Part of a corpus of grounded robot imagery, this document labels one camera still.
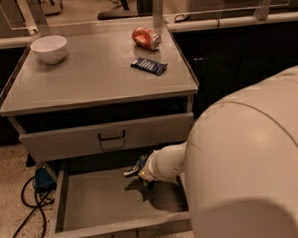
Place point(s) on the blue candy bar wrapper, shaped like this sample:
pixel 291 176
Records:
pixel 148 65

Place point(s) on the closed top drawer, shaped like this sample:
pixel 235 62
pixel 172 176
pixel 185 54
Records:
pixel 76 142

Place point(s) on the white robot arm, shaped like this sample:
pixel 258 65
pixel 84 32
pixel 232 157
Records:
pixel 240 163

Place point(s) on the red soda can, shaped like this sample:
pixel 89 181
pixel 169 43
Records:
pixel 147 38

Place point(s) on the dark base cabinets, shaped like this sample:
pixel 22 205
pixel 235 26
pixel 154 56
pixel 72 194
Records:
pixel 228 59

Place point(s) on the grey drawer cabinet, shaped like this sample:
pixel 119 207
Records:
pixel 95 83

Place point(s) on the white ceramic bowl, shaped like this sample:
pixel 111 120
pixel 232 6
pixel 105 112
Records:
pixel 50 49

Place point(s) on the blue power box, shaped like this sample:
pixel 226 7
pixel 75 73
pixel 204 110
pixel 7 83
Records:
pixel 43 181

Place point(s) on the open middle drawer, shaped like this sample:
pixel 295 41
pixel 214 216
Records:
pixel 95 200

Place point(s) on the black top drawer handle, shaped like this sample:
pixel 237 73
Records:
pixel 110 138

